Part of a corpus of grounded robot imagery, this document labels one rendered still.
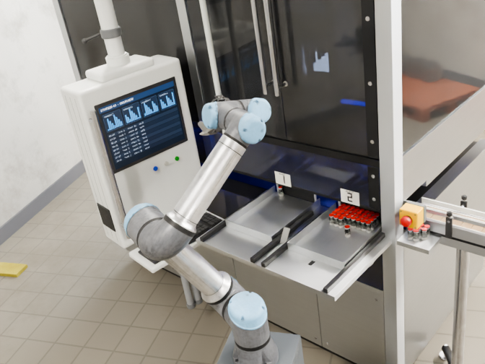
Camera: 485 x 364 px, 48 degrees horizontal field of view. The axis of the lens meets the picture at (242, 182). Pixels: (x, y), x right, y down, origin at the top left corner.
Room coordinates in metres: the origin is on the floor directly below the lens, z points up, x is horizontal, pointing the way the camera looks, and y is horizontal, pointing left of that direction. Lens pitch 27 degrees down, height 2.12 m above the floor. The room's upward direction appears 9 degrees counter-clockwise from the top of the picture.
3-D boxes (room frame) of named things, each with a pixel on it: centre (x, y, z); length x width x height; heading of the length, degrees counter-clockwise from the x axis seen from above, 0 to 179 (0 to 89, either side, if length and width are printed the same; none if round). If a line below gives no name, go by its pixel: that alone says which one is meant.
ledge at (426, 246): (1.70, -0.65, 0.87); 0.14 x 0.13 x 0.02; 134
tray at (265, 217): (2.03, -0.11, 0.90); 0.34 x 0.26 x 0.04; 134
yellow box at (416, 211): (1.68, -0.61, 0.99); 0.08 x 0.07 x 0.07; 134
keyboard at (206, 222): (2.09, 0.31, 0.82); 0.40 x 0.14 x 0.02; 127
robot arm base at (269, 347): (1.31, 0.05, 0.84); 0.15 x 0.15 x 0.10
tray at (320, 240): (1.78, -0.35, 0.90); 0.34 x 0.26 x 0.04; 134
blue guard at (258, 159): (2.45, 0.16, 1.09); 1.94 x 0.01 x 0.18; 44
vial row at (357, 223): (1.84, -0.41, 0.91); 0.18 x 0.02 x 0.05; 44
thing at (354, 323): (2.79, -0.19, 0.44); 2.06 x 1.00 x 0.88; 44
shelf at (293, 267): (1.86, -0.18, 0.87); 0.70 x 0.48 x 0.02; 44
